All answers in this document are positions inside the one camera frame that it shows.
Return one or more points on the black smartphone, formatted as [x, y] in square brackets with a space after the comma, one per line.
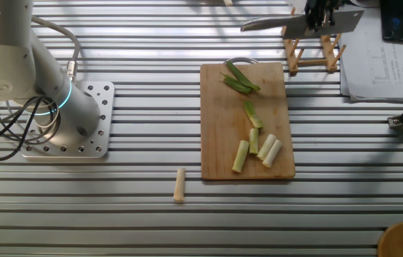
[394, 21]

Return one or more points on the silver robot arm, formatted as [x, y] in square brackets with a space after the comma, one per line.
[1, 53]

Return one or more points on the short white scallion piece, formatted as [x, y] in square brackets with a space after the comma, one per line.
[272, 153]

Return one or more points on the white paper sheets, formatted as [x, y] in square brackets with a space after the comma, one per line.
[383, 71]

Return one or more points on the long scallion with green top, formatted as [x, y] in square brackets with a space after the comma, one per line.
[242, 76]

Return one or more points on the wooden cutting board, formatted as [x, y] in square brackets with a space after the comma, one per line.
[223, 142]

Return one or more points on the wooden knife rack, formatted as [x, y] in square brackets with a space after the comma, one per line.
[330, 57]

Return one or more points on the dark green scallion leaf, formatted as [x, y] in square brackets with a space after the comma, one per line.
[237, 85]

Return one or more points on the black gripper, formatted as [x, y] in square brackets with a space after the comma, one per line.
[317, 5]

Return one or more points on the steel cleaver knife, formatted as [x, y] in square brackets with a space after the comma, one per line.
[344, 23]

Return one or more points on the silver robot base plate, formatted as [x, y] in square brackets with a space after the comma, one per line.
[103, 93]

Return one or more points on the white scallion root end piece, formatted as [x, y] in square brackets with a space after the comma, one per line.
[179, 185]

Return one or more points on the pale green scallion piece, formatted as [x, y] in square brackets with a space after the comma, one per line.
[266, 147]

